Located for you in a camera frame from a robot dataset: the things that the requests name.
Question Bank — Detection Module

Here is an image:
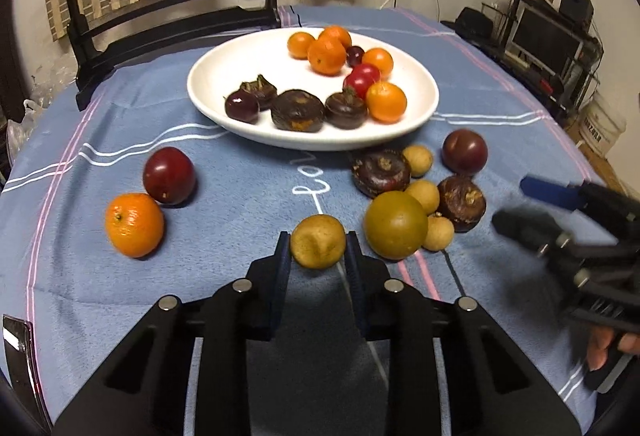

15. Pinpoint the round painted screen on stand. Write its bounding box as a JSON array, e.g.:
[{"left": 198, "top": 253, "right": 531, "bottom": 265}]
[{"left": 62, "top": 0, "right": 282, "bottom": 113}]

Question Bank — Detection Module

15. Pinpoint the black hat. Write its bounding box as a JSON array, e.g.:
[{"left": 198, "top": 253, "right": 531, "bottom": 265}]
[{"left": 441, "top": 7, "right": 493, "bottom": 41}]

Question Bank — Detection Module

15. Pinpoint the orange mandarin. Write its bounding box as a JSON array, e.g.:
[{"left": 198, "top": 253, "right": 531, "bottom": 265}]
[
  {"left": 307, "top": 37, "right": 347, "bottom": 76},
  {"left": 105, "top": 193, "right": 165, "bottom": 259},
  {"left": 318, "top": 26, "right": 353, "bottom": 49}
]

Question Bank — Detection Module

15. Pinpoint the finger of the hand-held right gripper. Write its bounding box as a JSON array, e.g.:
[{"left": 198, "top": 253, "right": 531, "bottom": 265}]
[
  {"left": 520, "top": 176, "right": 601, "bottom": 211},
  {"left": 492, "top": 208, "right": 573, "bottom": 261}
]

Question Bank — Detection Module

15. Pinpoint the white plastic bucket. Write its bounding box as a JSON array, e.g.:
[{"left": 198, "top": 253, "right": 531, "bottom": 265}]
[{"left": 580, "top": 90, "right": 627, "bottom": 155}]

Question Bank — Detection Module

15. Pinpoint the red cherry tomato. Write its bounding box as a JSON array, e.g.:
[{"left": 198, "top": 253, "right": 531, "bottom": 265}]
[{"left": 343, "top": 63, "right": 382, "bottom": 99}]

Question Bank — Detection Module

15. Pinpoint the tan wrinkled round fruit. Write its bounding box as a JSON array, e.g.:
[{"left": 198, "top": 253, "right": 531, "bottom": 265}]
[{"left": 290, "top": 214, "right": 347, "bottom": 270}]

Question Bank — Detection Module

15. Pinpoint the green-brown tomato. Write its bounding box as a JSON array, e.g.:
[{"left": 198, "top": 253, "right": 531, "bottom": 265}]
[{"left": 363, "top": 191, "right": 429, "bottom": 260}]

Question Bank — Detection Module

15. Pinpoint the small orange kumquat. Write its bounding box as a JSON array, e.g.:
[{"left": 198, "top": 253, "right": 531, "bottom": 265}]
[
  {"left": 287, "top": 32, "right": 317, "bottom": 60},
  {"left": 362, "top": 48, "right": 394, "bottom": 80}
]

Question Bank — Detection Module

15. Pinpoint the black smartphone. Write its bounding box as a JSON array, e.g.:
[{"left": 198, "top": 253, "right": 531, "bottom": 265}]
[{"left": 2, "top": 314, "right": 51, "bottom": 432}]

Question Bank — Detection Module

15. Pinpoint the dark red plum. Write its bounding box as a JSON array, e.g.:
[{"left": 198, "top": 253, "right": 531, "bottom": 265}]
[{"left": 143, "top": 147, "right": 196, "bottom": 205}]

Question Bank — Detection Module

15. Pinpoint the water chestnut with green stem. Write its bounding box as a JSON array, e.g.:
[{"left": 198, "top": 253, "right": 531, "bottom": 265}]
[{"left": 240, "top": 74, "right": 278, "bottom": 111}]

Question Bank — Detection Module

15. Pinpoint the black computer monitor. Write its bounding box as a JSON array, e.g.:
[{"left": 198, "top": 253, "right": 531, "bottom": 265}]
[{"left": 511, "top": 8, "right": 583, "bottom": 61}]

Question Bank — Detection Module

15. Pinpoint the black metal desk rack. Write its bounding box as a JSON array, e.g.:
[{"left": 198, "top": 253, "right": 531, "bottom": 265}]
[{"left": 505, "top": 0, "right": 603, "bottom": 117}]

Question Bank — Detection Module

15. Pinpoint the black speaker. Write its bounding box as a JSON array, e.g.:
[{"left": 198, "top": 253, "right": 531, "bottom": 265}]
[{"left": 558, "top": 0, "right": 594, "bottom": 19}]

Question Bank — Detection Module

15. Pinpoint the clear plastic bag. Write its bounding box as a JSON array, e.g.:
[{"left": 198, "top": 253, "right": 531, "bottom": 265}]
[{"left": 6, "top": 100, "right": 38, "bottom": 157}]

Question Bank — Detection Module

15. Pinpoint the person's right hand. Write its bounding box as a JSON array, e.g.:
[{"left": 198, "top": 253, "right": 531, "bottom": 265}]
[{"left": 586, "top": 327, "right": 640, "bottom": 372}]

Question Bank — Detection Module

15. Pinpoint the large orange tomato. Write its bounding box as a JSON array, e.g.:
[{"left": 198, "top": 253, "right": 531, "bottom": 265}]
[{"left": 366, "top": 82, "right": 408, "bottom": 124}]

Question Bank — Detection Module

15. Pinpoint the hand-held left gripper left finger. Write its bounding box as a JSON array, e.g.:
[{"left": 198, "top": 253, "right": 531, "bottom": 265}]
[{"left": 52, "top": 231, "right": 293, "bottom": 436}]

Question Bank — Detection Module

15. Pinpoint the small dark purple plum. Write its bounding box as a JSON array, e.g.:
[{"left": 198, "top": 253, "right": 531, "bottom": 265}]
[{"left": 224, "top": 90, "right": 261, "bottom": 124}]

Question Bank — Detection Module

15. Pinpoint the large dark water chestnut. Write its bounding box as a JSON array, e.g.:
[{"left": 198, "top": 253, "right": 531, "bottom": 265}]
[{"left": 271, "top": 89, "right": 326, "bottom": 133}]

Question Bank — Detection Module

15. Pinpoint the tan longan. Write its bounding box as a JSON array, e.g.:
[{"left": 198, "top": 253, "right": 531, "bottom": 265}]
[
  {"left": 405, "top": 180, "right": 441, "bottom": 215},
  {"left": 402, "top": 145, "right": 434, "bottom": 178},
  {"left": 422, "top": 213, "right": 456, "bottom": 251}
]

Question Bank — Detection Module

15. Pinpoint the white oval plate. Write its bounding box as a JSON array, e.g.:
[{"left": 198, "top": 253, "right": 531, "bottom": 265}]
[{"left": 187, "top": 28, "right": 440, "bottom": 151}]

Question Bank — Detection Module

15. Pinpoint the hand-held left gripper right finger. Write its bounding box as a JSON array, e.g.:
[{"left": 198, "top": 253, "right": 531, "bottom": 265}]
[{"left": 345, "top": 231, "right": 583, "bottom": 436}]

